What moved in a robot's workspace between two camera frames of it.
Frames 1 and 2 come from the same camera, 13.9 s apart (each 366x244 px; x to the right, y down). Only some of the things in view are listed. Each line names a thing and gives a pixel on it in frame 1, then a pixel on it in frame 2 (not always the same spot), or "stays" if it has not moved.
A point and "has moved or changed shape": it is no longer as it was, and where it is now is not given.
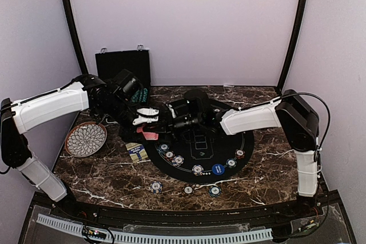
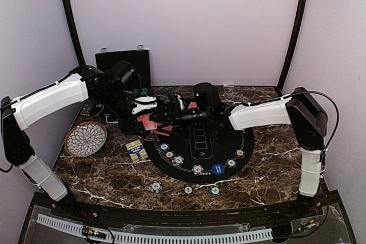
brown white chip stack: x=188 y=190 stays
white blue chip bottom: x=197 y=170 stays
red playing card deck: x=149 y=136 has moved or changed shape
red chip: x=239 y=154 stays
